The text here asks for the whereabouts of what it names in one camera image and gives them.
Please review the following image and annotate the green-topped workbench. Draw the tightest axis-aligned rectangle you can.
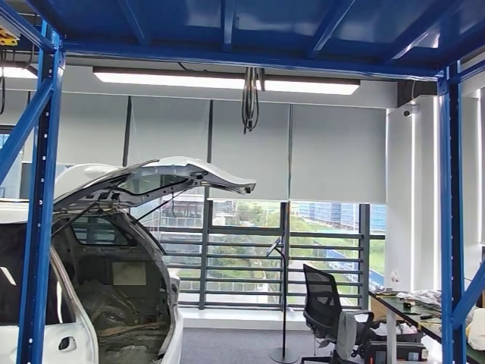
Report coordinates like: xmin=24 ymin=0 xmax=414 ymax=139
xmin=368 ymin=288 xmax=485 ymax=364

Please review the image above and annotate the grey roller blind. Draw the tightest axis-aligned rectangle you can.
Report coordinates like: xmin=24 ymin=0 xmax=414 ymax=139
xmin=129 ymin=95 xmax=210 ymax=167
xmin=57 ymin=93 xmax=127 ymax=167
xmin=211 ymin=100 xmax=290 ymax=202
xmin=290 ymin=104 xmax=387 ymax=205

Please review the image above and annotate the white car tailgate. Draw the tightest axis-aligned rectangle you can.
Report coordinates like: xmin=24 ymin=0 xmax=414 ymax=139
xmin=53 ymin=156 xmax=256 ymax=211

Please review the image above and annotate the grey window railing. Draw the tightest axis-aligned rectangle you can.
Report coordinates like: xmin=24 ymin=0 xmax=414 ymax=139
xmin=151 ymin=200 xmax=387 ymax=310

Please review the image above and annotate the black floor stand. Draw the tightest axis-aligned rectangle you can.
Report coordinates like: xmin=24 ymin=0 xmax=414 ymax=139
xmin=266 ymin=237 xmax=299 ymax=364

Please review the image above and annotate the black mesh office chair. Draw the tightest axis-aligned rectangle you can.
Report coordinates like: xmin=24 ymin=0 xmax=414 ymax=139
xmin=301 ymin=263 xmax=376 ymax=364

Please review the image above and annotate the blue metal shelving rack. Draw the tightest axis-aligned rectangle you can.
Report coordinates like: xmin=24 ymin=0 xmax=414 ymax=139
xmin=0 ymin=0 xmax=485 ymax=364

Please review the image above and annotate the white car body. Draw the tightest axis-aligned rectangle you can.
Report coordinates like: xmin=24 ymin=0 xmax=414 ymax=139
xmin=0 ymin=163 xmax=185 ymax=364

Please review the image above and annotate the grey cloth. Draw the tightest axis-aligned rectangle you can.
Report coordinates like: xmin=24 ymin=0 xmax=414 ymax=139
xmin=335 ymin=310 xmax=358 ymax=362

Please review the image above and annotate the black equipment case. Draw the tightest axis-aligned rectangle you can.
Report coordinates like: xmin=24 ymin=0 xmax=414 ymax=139
xmin=363 ymin=340 xmax=429 ymax=364

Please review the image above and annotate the yellow ceiling hoist trolley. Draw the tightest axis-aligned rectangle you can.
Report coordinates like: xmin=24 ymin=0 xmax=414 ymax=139
xmin=0 ymin=27 xmax=19 ymax=47

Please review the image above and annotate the yellow white plastic bag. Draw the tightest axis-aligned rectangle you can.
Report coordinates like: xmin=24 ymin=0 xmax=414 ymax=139
xmin=465 ymin=307 xmax=485 ymax=353

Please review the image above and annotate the black hanging cable bundle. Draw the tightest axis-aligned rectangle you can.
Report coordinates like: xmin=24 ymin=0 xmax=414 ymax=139
xmin=241 ymin=66 xmax=262 ymax=135

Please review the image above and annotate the black hanging strap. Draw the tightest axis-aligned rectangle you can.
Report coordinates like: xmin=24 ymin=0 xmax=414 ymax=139
xmin=0 ymin=47 xmax=6 ymax=117

